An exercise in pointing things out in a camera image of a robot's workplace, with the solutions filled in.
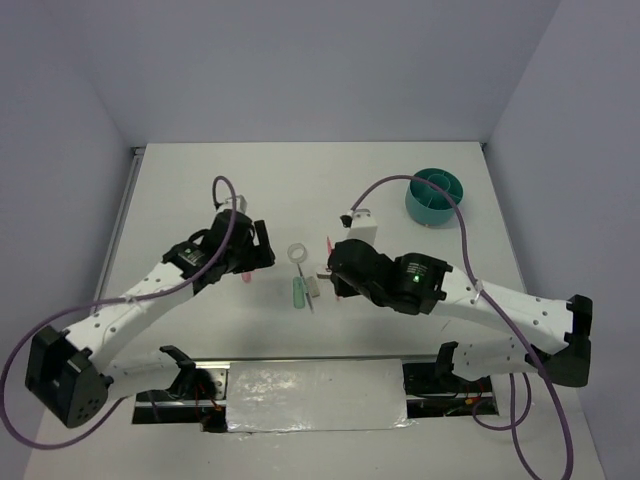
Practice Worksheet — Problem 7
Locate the pink pen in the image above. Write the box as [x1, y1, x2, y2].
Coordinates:
[326, 236, 333, 258]

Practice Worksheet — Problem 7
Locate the thin purple pen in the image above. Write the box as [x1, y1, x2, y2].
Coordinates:
[297, 263, 314, 314]

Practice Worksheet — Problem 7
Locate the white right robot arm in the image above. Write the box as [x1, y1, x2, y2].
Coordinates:
[328, 239, 593, 391]

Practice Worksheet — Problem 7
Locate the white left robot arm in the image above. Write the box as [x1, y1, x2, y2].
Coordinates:
[25, 209, 275, 428]

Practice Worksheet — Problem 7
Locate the pink white stapler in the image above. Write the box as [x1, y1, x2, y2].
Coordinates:
[316, 268, 331, 279]

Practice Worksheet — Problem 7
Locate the clear tape roll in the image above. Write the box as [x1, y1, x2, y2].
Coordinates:
[287, 243, 308, 264]

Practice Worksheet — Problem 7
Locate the green glue stick tube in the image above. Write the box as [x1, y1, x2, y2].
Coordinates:
[292, 277, 306, 309]

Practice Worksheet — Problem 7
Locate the grey eraser block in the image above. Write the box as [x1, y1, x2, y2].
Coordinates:
[306, 276, 320, 298]

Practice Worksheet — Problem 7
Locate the teal round divided container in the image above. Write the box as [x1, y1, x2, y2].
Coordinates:
[405, 168, 464, 227]

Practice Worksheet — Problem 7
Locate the silver foil cover plate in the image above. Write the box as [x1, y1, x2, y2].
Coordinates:
[226, 359, 410, 433]

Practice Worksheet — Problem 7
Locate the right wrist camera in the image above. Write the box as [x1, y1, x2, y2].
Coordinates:
[340, 209, 378, 246]

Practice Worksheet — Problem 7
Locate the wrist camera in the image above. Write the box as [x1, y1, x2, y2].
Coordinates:
[340, 209, 378, 246]
[217, 195, 248, 214]

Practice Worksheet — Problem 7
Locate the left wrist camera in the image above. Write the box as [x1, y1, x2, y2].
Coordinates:
[217, 195, 248, 214]

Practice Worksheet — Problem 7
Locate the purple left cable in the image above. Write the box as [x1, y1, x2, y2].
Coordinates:
[0, 175, 239, 449]

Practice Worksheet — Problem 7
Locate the purple cable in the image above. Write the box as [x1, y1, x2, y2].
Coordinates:
[349, 173, 574, 480]
[0, 175, 239, 449]

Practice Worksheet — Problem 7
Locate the aluminium table edge rail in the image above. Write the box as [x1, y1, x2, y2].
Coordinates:
[93, 146, 146, 301]

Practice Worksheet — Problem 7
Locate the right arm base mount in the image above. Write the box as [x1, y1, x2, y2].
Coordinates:
[402, 342, 498, 420]

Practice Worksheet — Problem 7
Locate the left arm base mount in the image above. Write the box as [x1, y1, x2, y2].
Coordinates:
[132, 345, 230, 434]

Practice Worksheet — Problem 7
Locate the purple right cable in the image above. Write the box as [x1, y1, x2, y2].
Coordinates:
[349, 173, 574, 480]

